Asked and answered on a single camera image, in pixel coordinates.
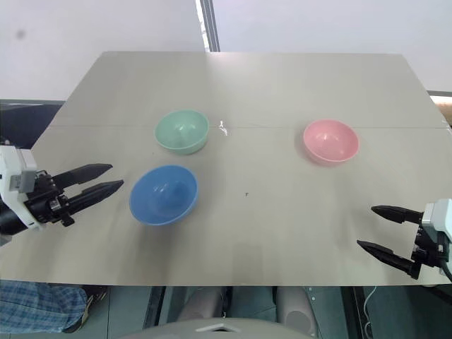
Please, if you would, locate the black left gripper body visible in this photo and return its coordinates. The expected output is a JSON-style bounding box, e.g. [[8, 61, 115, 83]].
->
[[22, 169, 76, 227]]

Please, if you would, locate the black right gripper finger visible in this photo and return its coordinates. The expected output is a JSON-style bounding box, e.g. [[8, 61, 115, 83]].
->
[[371, 205, 424, 225], [356, 239, 423, 280]]

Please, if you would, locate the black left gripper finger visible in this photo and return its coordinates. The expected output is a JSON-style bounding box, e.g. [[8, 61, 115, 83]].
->
[[52, 163, 114, 190], [64, 179, 125, 215]]

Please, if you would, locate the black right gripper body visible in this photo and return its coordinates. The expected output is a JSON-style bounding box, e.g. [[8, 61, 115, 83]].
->
[[410, 222, 448, 269]]

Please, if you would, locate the black table leg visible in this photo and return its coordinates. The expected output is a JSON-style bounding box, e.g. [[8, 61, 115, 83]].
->
[[351, 285, 370, 339], [145, 285, 167, 328]]

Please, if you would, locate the blue plastic bowl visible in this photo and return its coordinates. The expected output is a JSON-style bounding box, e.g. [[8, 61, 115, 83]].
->
[[129, 165, 199, 226]]

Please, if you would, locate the dark cabinet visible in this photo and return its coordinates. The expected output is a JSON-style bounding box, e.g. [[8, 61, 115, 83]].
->
[[0, 99, 61, 149]]

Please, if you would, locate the pink plastic bowl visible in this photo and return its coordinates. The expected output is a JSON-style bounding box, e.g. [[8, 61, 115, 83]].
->
[[302, 119, 360, 167]]

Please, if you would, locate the dark shoe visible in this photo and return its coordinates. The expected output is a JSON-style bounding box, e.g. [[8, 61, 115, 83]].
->
[[81, 285, 109, 319]]

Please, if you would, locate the person's plaid trouser leg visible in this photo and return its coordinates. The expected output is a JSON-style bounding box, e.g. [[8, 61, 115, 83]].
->
[[0, 280, 89, 335]]

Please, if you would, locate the green plastic bowl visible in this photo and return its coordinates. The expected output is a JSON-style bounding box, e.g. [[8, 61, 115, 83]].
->
[[153, 109, 210, 155]]

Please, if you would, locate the grey robot leg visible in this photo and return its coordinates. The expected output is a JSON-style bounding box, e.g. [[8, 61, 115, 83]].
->
[[275, 285, 316, 335], [175, 285, 232, 323]]

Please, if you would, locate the wooden shelf edge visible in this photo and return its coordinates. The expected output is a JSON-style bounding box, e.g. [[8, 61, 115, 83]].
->
[[426, 90, 452, 129]]

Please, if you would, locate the grey robot torso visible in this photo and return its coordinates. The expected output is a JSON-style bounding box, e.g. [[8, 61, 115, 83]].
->
[[119, 316, 319, 339]]

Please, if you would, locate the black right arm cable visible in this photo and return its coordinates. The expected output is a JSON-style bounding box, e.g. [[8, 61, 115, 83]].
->
[[441, 243, 452, 284]]

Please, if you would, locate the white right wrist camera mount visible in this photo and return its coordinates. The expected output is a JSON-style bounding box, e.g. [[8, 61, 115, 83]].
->
[[421, 198, 452, 245]]

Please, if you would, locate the thin white cable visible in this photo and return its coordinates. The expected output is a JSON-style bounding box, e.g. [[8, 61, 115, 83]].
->
[[362, 285, 379, 339]]

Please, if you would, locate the grey window frame post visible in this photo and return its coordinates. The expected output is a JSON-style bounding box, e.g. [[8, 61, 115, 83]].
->
[[195, 0, 221, 53]]

